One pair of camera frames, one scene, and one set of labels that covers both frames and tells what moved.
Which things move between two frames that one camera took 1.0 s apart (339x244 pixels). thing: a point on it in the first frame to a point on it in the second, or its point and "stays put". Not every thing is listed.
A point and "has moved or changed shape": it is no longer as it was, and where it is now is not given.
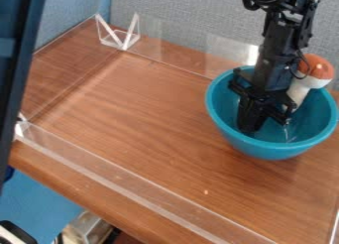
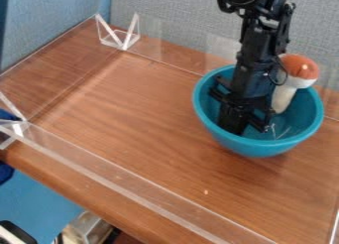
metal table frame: (86, 229) stays put
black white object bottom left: (14, 234) stays put
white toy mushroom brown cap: (320, 69) has moved or changed shape
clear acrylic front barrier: (134, 188) stays put
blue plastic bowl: (248, 73) has moved or changed shape
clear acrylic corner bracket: (117, 38) stays put
